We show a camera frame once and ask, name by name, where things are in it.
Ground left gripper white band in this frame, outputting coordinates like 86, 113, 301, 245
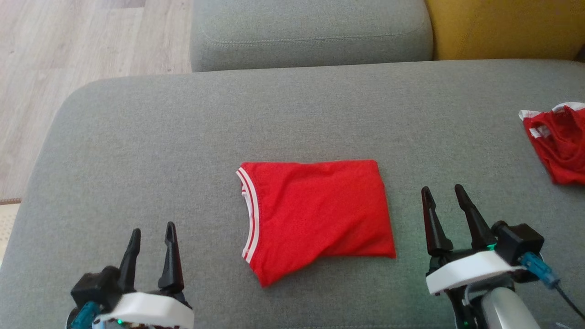
94, 222, 195, 329

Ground grey sofa back cushion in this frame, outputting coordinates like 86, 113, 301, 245
190, 0, 434, 73

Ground red shirt with white hem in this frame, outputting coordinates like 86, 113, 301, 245
235, 159, 397, 288

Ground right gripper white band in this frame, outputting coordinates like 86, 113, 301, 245
420, 184, 526, 329

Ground beige rug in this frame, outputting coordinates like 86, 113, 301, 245
0, 197, 22, 268

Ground red shorts with white stripe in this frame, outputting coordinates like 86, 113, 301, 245
519, 101, 585, 186

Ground yellow sofa cushion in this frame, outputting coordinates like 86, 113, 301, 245
425, 0, 585, 62

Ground right gripper cable blue plug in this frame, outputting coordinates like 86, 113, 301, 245
520, 252, 585, 320

